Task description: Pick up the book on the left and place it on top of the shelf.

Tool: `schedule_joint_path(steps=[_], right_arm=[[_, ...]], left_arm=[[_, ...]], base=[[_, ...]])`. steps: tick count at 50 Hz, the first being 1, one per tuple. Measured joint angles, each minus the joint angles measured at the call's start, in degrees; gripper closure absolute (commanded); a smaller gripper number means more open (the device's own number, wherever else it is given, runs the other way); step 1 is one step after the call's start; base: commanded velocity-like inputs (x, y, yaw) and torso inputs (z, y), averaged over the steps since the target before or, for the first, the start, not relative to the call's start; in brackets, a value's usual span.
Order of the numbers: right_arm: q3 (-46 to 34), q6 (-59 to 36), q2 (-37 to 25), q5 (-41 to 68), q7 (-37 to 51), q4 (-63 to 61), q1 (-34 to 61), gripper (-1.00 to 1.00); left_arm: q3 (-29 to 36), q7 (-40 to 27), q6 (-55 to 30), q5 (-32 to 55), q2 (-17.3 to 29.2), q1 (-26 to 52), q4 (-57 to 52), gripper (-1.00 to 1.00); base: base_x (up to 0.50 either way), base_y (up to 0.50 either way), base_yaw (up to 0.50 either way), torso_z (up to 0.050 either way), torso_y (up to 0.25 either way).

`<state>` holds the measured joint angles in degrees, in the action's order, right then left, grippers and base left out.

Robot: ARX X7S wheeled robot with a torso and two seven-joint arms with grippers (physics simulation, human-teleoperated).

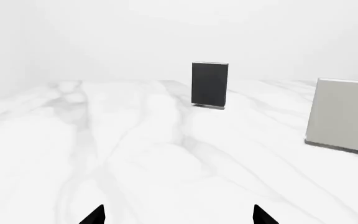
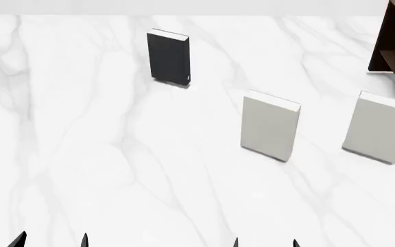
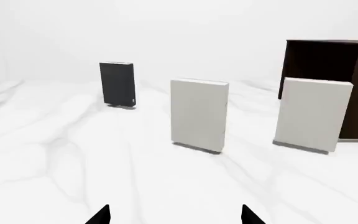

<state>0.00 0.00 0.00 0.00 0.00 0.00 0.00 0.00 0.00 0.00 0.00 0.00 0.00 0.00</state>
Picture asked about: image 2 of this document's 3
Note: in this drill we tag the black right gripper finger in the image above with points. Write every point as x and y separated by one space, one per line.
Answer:
297 244
236 244

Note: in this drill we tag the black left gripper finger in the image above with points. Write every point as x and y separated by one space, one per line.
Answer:
18 242
84 242

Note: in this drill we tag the light grey standing book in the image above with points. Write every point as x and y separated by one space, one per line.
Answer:
377 128
269 126

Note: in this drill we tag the black standing book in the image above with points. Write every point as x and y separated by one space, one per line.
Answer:
168 60

